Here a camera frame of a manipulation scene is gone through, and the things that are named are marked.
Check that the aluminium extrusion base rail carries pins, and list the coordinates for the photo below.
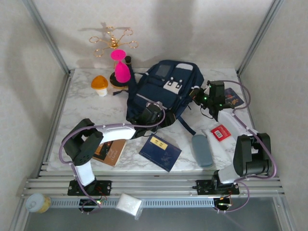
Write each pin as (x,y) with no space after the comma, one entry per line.
(154,185)

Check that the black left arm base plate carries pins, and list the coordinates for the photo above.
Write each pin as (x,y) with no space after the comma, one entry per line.
(106,187)

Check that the red packet with barcode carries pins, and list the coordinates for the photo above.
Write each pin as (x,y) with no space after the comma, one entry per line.
(220,132)

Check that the orange mushroom shaped container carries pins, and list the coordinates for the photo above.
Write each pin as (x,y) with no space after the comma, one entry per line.
(99,83)

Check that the brown paperback book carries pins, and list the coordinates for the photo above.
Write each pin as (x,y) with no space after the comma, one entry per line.
(113,151)

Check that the tin can with yellow label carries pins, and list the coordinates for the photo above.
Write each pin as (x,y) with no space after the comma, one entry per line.
(36,203)

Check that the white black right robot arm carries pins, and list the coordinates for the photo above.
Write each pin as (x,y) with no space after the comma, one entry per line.
(231,122)

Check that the grey glasses case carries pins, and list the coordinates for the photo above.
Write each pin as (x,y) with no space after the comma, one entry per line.
(202,151)

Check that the aluminium table side rail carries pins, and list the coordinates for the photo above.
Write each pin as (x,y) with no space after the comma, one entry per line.
(55,125)

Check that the navy blue student backpack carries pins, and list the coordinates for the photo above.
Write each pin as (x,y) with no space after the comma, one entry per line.
(168,79)

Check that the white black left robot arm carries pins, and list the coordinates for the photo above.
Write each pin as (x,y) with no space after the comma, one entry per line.
(115,133)

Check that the small dark bottle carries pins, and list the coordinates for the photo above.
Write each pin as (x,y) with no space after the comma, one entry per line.
(128,61)

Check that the dark blue printed booklet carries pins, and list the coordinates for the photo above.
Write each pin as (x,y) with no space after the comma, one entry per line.
(234,96)

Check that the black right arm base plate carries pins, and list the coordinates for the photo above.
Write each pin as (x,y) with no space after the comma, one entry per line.
(204,187)

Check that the navy book with yellow label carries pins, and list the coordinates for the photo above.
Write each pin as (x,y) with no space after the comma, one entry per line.
(158,156)

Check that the pink goblet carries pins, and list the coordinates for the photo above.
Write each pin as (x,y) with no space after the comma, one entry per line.
(122,72)

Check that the aluminium frame post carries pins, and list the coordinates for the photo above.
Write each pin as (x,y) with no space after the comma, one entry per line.
(260,36)
(48,36)

